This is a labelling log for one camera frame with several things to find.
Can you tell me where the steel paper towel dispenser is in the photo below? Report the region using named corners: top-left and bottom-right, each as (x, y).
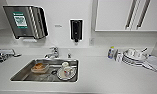
top-left (2, 5), bottom-right (49, 41)

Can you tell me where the white wall outlet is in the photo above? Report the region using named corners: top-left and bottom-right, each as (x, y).
top-left (88, 37), bottom-right (96, 46)

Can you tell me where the small white bottle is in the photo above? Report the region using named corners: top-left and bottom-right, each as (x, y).
top-left (115, 49), bottom-right (124, 63)

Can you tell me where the dish drying rack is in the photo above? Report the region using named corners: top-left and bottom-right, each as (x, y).
top-left (0, 49), bottom-right (22, 67)

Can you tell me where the dish soap bottle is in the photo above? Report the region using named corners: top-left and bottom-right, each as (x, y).
top-left (107, 45), bottom-right (116, 60)

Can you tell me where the white mug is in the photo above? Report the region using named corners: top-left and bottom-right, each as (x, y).
top-left (60, 61), bottom-right (72, 75)

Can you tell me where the chrome faucet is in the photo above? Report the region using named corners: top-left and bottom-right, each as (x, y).
top-left (43, 45), bottom-right (61, 60)

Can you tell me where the black soap dispenser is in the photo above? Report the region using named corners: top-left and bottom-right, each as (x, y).
top-left (69, 18), bottom-right (84, 44)

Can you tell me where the stack of white plates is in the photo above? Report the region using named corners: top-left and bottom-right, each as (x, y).
top-left (122, 49), bottom-right (150, 66)

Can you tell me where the sink drain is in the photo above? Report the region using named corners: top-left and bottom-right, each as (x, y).
top-left (50, 69), bottom-right (59, 76)

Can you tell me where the chrome sink pump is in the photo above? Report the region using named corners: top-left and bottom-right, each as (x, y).
top-left (66, 52), bottom-right (72, 60)

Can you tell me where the stainless steel sink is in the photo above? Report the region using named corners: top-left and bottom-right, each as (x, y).
top-left (9, 58), bottom-right (80, 83)

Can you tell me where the orange food container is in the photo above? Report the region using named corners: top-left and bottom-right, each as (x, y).
top-left (29, 62), bottom-right (50, 75)

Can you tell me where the white plate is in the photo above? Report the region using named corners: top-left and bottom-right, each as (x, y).
top-left (56, 67), bottom-right (78, 81)

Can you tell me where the white cup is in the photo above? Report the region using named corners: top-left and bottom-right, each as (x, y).
top-left (126, 48), bottom-right (138, 58)

